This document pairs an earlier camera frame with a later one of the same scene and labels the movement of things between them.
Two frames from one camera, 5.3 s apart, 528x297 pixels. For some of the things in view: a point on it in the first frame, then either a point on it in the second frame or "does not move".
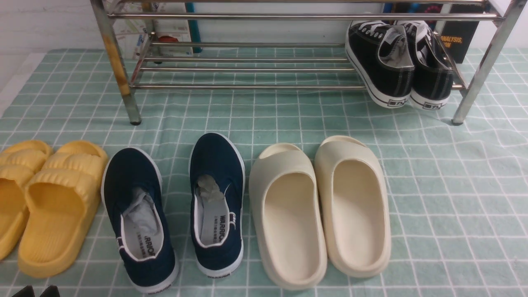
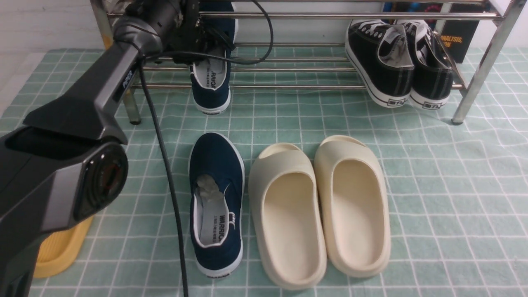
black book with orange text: x=457 y=35 does not move
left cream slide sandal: x=286 y=199 does not move
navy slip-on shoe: x=132 y=189 to x=211 y=82
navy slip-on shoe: x=217 y=188 does not move
